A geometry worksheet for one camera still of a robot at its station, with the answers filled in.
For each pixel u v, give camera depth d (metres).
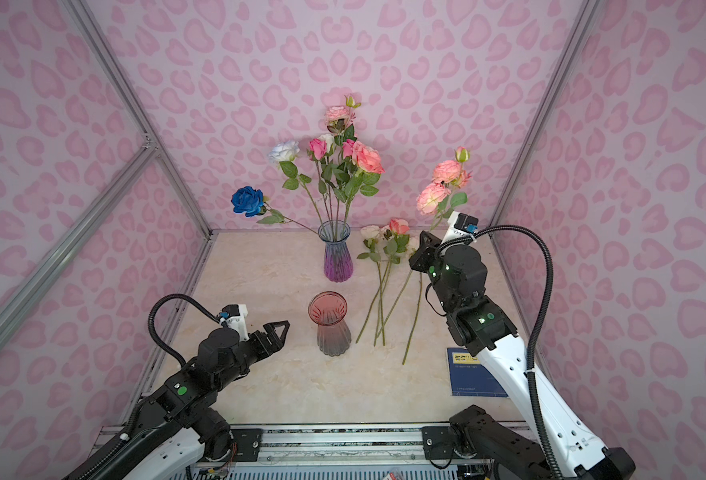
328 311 0.75
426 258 0.58
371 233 1.14
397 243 1.10
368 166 0.74
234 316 0.68
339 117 0.82
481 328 0.46
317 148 0.81
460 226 0.54
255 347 0.66
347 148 0.81
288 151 0.78
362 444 0.75
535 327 0.47
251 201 0.69
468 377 0.83
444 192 0.61
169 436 0.52
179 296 0.60
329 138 0.85
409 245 1.10
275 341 0.67
